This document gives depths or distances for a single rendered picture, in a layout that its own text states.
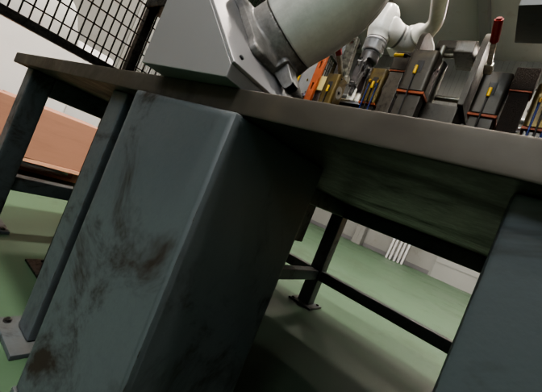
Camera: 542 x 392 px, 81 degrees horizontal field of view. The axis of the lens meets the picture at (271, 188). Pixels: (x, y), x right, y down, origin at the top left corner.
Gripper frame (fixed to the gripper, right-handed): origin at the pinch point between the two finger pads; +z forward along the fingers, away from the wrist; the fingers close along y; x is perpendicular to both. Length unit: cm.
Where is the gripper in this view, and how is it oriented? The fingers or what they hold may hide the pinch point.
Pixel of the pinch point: (352, 99)
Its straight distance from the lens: 141.6
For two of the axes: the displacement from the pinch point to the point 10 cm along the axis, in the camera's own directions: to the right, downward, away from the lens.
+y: 5.5, 2.2, 8.1
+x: -7.5, -3.1, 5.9
